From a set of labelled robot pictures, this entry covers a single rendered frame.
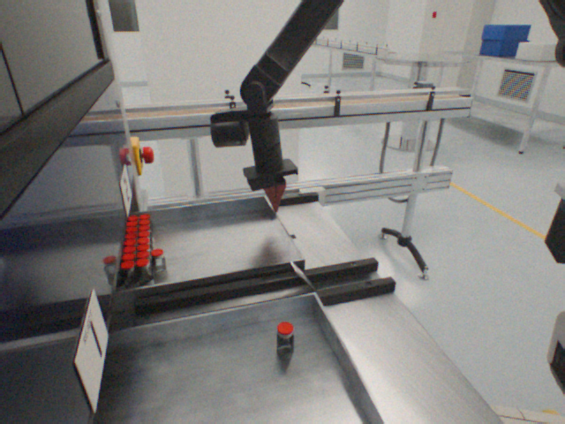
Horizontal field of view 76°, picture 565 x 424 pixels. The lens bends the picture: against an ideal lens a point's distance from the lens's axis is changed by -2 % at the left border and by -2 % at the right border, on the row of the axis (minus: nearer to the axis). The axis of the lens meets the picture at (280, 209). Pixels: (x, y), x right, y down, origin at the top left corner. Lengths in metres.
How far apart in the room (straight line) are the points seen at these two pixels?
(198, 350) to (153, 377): 0.06
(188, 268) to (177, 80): 1.56
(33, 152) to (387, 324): 0.48
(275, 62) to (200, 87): 1.49
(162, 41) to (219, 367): 1.80
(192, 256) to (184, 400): 0.29
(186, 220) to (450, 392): 0.58
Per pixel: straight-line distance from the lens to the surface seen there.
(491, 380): 1.80
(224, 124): 0.71
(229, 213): 0.83
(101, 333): 0.40
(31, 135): 0.30
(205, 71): 2.13
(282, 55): 0.67
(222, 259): 0.68
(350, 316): 0.57
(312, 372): 0.50
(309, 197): 0.87
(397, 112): 1.84
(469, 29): 7.19
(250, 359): 0.51
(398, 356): 0.54
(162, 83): 2.13
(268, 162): 0.71
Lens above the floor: 1.27
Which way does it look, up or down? 28 degrees down
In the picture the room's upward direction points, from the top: straight up
